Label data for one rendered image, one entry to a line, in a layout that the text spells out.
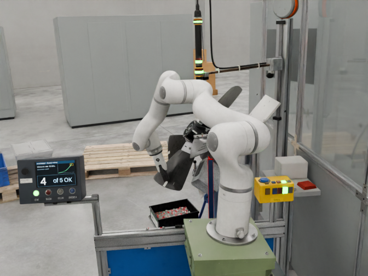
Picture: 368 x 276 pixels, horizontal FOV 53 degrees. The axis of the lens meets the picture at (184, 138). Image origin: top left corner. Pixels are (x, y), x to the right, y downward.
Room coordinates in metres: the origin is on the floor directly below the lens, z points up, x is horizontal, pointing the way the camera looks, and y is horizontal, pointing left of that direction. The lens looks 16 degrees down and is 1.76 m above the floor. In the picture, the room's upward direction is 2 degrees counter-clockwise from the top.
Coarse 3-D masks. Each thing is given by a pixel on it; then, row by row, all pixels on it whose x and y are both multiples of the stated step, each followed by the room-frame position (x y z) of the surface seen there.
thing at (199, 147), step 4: (204, 136) 1.91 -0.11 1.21; (196, 140) 1.86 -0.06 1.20; (200, 140) 1.84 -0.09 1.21; (204, 140) 1.83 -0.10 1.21; (192, 144) 1.82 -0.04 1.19; (196, 144) 1.81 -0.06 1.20; (200, 144) 1.79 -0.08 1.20; (204, 144) 1.77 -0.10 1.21; (192, 148) 1.77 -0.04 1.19; (196, 148) 1.76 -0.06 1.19; (200, 148) 1.74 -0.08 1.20; (204, 148) 1.72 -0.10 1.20; (192, 152) 1.73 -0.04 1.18; (196, 152) 1.72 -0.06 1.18; (200, 152) 1.70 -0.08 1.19; (204, 152) 1.68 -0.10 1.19; (192, 156) 1.70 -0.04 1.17; (196, 156) 1.68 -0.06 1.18
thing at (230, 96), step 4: (232, 88) 1.93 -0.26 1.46; (236, 88) 1.99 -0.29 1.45; (240, 88) 2.05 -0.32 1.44; (228, 92) 1.94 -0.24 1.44; (232, 92) 1.99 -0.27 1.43; (236, 92) 2.03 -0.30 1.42; (240, 92) 2.08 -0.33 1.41; (224, 96) 1.94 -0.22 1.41; (228, 96) 1.99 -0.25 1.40; (232, 96) 2.03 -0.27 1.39; (236, 96) 2.07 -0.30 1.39; (220, 100) 1.95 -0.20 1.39; (224, 100) 1.99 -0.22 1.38; (228, 100) 2.02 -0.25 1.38; (232, 100) 2.06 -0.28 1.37; (224, 104) 2.02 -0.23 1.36; (228, 104) 2.05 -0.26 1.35
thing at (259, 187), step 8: (272, 176) 1.65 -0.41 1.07; (280, 176) 1.64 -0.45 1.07; (256, 184) 1.60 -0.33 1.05; (264, 184) 1.56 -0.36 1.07; (272, 184) 1.56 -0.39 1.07; (280, 184) 1.56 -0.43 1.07; (288, 184) 1.56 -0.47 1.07; (256, 192) 1.60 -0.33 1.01; (264, 192) 1.55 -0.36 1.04; (264, 200) 1.55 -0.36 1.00; (272, 200) 1.55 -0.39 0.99; (280, 200) 1.55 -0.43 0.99; (288, 200) 1.56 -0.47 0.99
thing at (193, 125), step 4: (196, 120) 2.03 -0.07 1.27; (192, 124) 2.03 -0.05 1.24; (196, 124) 2.00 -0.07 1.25; (200, 124) 2.02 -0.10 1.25; (192, 128) 1.98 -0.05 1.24; (196, 128) 1.98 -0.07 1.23; (200, 128) 1.99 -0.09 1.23; (204, 128) 2.01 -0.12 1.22; (184, 132) 2.06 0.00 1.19; (188, 132) 1.98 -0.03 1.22; (192, 132) 1.97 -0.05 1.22; (196, 132) 1.98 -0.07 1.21; (200, 132) 1.98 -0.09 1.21; (204, 132) 1.99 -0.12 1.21; (208, 132) 2.04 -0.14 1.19; (184, 136) 2.00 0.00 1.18; (188, 136) 1.98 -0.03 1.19; (192, 136) 1.97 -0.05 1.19; (192, 140) 1.99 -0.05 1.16
